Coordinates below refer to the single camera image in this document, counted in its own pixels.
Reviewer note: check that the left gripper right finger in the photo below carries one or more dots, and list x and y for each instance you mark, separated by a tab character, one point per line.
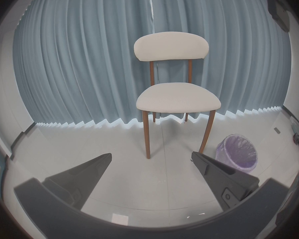
224	180

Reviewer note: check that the crumpled black plastic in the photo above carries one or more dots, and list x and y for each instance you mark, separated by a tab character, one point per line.
297	138

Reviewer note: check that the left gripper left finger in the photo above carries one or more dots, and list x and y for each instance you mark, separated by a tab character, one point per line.
77	180

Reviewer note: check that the white cushioned wooden chair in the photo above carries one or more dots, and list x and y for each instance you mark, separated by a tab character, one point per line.
174	83

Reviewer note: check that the pale blue curtain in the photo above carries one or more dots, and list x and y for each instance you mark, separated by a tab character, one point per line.
89	58

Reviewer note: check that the purple plastic bag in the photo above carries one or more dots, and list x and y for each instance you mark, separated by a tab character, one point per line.
239	150

